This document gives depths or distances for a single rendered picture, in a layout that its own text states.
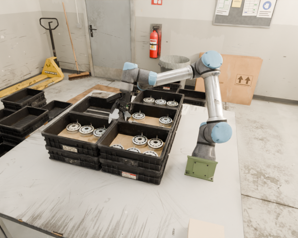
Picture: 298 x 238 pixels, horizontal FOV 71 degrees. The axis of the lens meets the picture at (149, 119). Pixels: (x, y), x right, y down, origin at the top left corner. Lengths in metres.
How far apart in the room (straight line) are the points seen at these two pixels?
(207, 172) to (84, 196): 0.75
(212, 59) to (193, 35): 2.88
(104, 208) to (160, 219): 0.31
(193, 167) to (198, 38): 3.09
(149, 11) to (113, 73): 1.50
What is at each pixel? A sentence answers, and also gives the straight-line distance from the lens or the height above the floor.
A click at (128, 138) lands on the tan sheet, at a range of 1.48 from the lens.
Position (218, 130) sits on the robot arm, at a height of 1.07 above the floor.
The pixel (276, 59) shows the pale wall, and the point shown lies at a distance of 4.29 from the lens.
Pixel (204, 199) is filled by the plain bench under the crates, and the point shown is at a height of 0.70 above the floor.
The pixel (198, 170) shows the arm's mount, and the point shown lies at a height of 0.77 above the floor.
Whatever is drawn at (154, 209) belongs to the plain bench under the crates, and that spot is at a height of 0.70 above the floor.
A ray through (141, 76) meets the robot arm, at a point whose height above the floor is 1.32.
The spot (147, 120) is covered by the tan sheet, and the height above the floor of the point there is 0.83.
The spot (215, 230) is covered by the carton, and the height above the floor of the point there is 0.78.
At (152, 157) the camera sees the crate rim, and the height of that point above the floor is 0.92.
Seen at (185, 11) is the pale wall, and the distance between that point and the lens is 4.12.
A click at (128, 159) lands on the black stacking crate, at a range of 1.25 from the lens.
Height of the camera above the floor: 1.71
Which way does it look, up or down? 31 degrees down
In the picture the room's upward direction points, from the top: 2 degrees clockwise
